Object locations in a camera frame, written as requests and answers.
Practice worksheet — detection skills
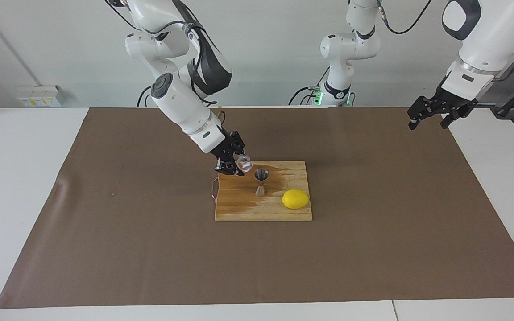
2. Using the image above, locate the white wall socket box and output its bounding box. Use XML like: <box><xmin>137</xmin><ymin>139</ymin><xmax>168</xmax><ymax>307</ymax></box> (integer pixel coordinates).
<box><xmin>17</xmin><ymin>86</ymin><xmax>65</xmax><ymax>107</ymax></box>

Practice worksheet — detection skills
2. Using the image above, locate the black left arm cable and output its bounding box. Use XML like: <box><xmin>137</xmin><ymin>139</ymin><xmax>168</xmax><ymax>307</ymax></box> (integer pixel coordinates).
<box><xmin>378</xmin><ymin>0</ymin><xmax>514</xmax><ymax>83</ymax></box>

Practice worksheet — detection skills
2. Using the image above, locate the small clear glass cup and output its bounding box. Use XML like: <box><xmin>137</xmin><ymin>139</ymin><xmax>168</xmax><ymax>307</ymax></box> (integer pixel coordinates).
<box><xmin>236</xmin><ymin>154</ymin><xmax>254</xmax><ymax>173</ymax></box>

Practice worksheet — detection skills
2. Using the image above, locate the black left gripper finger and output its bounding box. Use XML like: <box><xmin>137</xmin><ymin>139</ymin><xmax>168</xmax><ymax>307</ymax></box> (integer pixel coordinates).
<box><xmin>439</xmin><ymin>99</ymin><xmax>479</xmax><ymax>130</ymax></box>
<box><xmin>407</xmin><ymin>96</ymin><xmax>437</xmax><ymax>131</ymax></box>

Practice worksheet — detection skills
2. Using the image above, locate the black right base cable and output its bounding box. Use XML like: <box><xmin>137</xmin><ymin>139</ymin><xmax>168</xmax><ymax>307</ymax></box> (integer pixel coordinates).
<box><xmin>137</xmin><ymin>86</ymin><xmax>154</xmax><ymax>107</ymax></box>

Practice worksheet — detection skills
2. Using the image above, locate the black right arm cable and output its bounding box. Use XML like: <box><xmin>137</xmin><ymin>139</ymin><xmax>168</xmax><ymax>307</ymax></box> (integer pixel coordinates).
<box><xmin>105</xmin><ymin>0</ymin><xmax>226</xmax><ymax>125</ymax></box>

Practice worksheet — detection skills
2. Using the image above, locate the black base cable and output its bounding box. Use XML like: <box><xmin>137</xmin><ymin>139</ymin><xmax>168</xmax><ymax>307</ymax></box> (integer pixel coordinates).
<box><xmin>137</xmin><ymin>86</ymin><xmax>154</xmax><ymax>107</ymax></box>
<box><xmin>288</xmin><ymin>67</ymin><xmax>329</xmax><ymax>107</ymax></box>

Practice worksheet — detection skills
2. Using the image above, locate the brown paper table mat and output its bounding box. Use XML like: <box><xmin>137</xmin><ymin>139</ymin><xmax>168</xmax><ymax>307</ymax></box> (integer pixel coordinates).
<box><xmin>0</xmin><ymin>106</ymin><xmax>514</xmax><ymax>309</ymax></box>

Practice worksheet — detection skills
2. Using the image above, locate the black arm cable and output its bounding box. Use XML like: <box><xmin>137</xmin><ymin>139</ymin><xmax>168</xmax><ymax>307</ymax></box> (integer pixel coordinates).
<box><xmin>105</xmin><ymin>0</ymin><xmax>226</xmax><ymax>125</ymax></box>
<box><xmin>378</xmin><ymin>0</ymin><xmax>514</xmax><ymax>83</ymax></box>

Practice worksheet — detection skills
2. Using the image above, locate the black left base cable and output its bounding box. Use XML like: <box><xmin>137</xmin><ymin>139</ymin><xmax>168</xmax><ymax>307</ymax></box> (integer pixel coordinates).
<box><xmin>288</xmin><ymin>67</ymin><xmax>329</xmax><ymax>107</ymax></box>

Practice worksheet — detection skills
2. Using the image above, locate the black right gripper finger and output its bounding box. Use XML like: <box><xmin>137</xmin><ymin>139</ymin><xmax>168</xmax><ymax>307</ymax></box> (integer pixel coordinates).
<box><xmin>214</xmin><ymin>160</ymin><xmax>245</xmax><ymax>177</ymax></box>
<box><xmin>229</xmin><ymin>130</ymin><xmax>246</xmax><ymax>155</ymax></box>

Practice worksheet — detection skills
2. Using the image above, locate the wooden cutting board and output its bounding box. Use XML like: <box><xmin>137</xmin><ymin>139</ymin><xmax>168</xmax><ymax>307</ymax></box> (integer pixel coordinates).
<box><xmin>211</xmin><ymin>160</ymin><xmax>313</xmax><ymax>222</ymax></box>

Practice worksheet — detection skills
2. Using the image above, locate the yellow lemon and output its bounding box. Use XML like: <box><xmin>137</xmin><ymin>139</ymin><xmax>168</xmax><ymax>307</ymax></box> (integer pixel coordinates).
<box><xmin>282</xmin><ymin>189</ymin><xmax>310</xmax><ymax>210</ymax></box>

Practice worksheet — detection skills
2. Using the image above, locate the steel double jigger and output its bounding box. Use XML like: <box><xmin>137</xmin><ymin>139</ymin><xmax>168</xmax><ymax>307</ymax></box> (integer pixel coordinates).
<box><xmin>254</xmin><ymin>169</ymin><xmax>270</xmax><ymax>198</ymax></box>

